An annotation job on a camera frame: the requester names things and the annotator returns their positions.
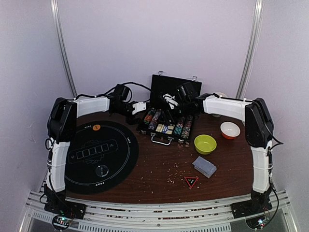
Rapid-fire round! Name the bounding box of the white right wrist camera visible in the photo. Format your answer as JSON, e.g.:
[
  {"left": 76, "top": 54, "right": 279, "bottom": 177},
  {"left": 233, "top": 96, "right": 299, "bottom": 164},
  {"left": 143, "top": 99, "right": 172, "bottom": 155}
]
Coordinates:
[{"left": 163, "top": 93, "right": 179, "bottom": 110}]

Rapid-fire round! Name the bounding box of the round black poker mat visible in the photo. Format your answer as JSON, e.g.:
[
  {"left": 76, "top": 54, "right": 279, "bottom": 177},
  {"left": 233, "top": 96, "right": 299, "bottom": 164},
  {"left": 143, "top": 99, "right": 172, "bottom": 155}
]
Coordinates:
[{"left": 65, "top": 120, "right": 139, "bottom": 195}]

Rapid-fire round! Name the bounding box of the clear black round button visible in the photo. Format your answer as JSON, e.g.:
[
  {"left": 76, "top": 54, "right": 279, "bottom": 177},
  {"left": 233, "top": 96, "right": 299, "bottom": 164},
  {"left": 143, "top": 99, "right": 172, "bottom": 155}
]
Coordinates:
[{"left": 95, "top": 165, "right": 109, "bottom": 177}]

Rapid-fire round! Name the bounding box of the yellow-green bowl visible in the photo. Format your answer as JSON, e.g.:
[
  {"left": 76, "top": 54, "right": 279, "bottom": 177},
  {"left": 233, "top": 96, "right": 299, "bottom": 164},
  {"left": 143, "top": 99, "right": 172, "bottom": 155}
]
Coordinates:
[{"left": 194, "top": 134, "right": 217, "bottom": 155}]

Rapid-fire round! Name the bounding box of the black poker chip case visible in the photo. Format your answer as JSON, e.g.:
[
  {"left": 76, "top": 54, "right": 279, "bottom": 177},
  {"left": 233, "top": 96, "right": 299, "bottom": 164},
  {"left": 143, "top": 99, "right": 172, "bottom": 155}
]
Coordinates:
[{"left": 137, "top": 74, "right": 202, "bottom": 145}]

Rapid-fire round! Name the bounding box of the left green circuit board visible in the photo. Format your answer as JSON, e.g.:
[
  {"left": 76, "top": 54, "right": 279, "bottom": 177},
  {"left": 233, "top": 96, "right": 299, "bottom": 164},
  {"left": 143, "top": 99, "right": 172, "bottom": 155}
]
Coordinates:
[{"left": 52, "top": 215, "right": 73, "bottom": 231}]

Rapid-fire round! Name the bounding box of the green circuit board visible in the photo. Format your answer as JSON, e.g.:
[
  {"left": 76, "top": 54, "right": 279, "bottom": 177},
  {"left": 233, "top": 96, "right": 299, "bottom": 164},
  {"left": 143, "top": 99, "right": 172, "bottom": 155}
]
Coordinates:
[
  {"left": 250, "top": 216, "right": 269, "bottom": 229},
  {"left": 52, "top": 215, "right": 73, "bottom": 231}
]

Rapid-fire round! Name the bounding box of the cream card deck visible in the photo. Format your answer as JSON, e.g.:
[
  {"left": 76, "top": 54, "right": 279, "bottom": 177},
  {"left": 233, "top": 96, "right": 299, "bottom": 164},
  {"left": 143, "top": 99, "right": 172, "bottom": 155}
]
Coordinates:
[{"left": 155, "top": 124, "right": 164, "bottom": 132}]

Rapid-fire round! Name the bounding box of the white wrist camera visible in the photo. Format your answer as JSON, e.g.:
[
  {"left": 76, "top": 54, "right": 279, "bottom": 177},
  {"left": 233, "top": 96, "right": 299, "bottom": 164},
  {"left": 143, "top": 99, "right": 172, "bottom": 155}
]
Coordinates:
[
  {"left": 163, "top": 93, "right": 179, "bottom": 110},
  {"left": 132, "top": 101, "right": 147, "bottom": 115}
]

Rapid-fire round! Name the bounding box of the right green circuit board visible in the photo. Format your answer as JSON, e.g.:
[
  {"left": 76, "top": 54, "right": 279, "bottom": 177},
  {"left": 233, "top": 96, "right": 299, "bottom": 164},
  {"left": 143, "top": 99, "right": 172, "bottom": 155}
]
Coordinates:
[{"left": 250, "top": 216, "right": 269, "bottom": 229}]

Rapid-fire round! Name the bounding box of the blue texas holdem card deck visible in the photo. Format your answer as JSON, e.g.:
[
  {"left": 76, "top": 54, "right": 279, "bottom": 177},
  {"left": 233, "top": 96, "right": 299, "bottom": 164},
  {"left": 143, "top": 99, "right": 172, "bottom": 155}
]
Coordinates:
[{"left": 162, "top": 125, "right": 172, "bottom": 134}]

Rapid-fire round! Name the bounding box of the left aluminium frame post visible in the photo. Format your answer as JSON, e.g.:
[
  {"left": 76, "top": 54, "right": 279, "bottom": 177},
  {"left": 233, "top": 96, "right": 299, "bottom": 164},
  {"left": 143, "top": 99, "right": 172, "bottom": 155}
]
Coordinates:
[{"left": 50, "top": 0, "right": 77, "bottom": 97}]

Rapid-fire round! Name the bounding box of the left outer poker chip row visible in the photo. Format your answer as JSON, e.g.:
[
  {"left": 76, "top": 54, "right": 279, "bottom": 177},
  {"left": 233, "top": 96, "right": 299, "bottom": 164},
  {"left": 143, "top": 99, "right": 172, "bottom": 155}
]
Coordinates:
[{"left": 143, "top": 108, "right": 156, "bottom": 125}]

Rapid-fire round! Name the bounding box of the aluminium frame post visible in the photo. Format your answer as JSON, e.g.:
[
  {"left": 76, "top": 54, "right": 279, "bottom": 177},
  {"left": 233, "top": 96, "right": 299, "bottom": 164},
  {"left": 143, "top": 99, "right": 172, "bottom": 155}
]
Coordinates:
[
  {"left": 50, "top": 0, "right": 77, "bottom": 97},
  {"left": 236, "top": 0, "right": 264, "bottom": 99}
]

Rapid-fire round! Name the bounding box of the white and orange bowl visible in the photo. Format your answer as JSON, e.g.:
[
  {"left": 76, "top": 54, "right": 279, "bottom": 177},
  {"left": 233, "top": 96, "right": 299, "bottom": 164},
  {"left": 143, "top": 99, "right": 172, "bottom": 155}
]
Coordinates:
[{"left": 220, "top": 121, "right": 240, "bottom": 140}]

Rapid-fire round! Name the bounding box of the cream patterned mug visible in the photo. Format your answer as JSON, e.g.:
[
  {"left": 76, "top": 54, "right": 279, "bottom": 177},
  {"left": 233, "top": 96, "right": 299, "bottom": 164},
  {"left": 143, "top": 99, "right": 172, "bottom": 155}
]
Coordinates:
[{"left": 212, "top": 92, "right": 227, "bottom": 118}]

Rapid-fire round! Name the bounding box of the red and black triangle card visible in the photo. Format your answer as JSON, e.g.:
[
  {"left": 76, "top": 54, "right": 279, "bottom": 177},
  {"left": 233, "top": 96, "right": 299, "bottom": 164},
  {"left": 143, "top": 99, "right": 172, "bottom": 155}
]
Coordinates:
[{"left": 184, "top": 176, "right": 198, "bottom": 189}]

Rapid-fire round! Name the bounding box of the right aluminium frame post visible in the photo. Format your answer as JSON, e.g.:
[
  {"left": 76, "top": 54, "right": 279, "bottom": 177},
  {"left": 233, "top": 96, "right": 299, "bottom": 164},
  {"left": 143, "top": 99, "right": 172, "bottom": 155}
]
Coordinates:
[{"left": 236, "top": 0, "right": 264, "bottom": 99}]

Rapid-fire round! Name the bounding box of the grey card deck box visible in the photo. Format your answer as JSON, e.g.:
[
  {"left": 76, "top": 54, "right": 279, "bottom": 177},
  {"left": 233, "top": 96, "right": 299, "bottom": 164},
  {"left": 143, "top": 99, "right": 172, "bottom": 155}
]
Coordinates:
[{"left": 192, "top": 156, "right": 217, "bottom": 178}]

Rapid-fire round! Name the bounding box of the aluminium front rail base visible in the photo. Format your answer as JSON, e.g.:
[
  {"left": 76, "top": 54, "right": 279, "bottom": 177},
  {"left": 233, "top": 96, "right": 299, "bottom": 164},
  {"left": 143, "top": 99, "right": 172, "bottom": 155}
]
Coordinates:
[{"left": 17, "top": 190, "right": 300, "bottom": 232}]

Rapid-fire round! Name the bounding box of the right outer poker chip row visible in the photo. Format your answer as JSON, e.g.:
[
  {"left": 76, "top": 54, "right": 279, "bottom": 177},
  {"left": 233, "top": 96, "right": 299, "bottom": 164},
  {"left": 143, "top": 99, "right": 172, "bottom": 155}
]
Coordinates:
[{"left": 181, "top": 115, "right": 194, "bottom": 139}]

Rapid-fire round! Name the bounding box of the orange round button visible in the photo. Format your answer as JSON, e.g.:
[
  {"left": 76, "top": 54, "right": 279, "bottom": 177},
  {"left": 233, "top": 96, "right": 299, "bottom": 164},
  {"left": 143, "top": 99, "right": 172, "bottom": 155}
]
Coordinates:
[{"left": 92, "top": 124, "right": 101, "bottom": 131}]

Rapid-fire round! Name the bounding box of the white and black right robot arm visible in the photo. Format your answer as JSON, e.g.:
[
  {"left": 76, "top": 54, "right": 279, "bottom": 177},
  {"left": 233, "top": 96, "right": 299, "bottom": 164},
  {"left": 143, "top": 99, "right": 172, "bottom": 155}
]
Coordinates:
[{"left": 154, "top": 82, "right": 276, "bottom": 218}]

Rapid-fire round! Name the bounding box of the left inner poker chip row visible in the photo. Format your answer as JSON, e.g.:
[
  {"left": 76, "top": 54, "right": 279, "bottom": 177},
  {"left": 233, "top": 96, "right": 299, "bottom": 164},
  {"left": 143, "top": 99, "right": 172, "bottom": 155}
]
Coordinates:
[{"left": 148, "top": 109, "right": 162, "bottom": 130}]

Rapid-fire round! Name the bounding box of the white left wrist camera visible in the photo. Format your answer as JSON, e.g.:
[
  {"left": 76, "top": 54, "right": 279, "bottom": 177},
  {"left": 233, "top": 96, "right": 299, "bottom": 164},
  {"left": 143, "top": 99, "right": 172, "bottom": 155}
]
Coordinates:
[{"left": 132, "top": 101, "right": 147, "bottom": 115}]

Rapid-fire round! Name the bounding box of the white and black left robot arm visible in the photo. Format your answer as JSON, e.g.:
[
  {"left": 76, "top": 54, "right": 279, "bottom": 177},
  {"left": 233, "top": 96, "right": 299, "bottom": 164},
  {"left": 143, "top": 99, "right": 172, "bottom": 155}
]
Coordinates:
[{"left": 44, "top": 83, "right": 147, "bottom": 220}]

